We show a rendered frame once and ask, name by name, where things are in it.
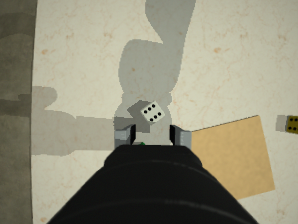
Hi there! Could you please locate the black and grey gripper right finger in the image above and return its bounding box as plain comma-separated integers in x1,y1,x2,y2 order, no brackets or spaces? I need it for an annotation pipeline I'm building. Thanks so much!
169,125,192,150

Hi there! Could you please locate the tan square mat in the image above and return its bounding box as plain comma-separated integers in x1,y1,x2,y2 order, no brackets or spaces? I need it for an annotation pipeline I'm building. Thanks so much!
192,115,275,200

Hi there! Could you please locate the yellow die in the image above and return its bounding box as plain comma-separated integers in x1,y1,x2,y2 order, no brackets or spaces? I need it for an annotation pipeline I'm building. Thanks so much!
287,116,298,134

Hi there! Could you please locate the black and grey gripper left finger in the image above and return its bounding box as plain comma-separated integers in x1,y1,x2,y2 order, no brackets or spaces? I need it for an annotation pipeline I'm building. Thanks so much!
114,124,136,150

